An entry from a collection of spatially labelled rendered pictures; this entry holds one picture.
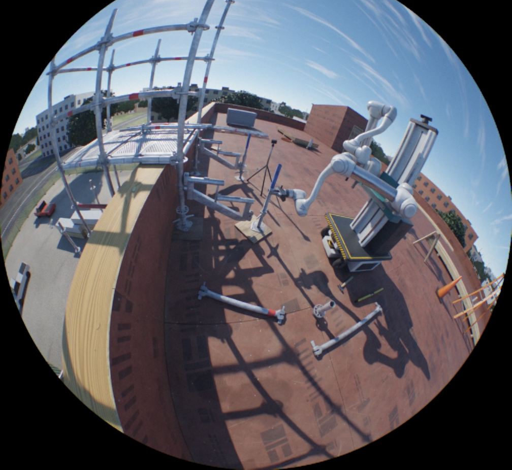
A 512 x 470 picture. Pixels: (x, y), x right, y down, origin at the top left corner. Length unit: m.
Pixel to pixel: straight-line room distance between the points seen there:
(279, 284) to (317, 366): 0.82
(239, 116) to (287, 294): 6.69
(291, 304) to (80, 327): 1.38
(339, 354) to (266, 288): 0.94
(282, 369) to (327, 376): 0.42
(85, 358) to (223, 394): 0.88
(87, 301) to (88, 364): 0.23
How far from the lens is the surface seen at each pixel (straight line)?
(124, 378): 0.73
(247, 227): 1.69
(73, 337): 0.75
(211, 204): 1.42
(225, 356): 1.23
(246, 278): 1.37
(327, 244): 1.86
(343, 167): 1.11
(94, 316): 0.68
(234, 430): 1.44
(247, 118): 7.16
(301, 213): 1.43
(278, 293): 1.40
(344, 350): 1.65
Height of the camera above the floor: 1.22
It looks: 40 degrees down
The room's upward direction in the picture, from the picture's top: 18 degrees clockwise
